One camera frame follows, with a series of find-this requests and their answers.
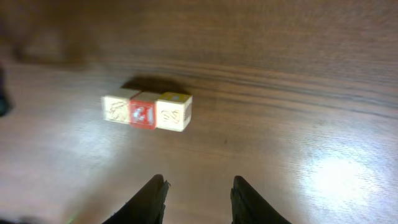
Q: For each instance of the red letter E block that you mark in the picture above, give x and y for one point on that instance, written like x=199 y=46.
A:
x=142 y=110

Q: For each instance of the wooden block green side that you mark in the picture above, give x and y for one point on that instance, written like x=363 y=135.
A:
x=115 y=105

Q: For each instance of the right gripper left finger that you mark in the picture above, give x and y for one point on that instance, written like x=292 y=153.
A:
x=147 y=206

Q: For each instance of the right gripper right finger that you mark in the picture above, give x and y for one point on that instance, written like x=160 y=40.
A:
x=249 y=207

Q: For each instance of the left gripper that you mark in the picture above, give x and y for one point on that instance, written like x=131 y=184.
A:
x=6 y=103

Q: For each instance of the wooden block yellow O side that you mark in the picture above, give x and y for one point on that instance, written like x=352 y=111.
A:
x=173 y=111

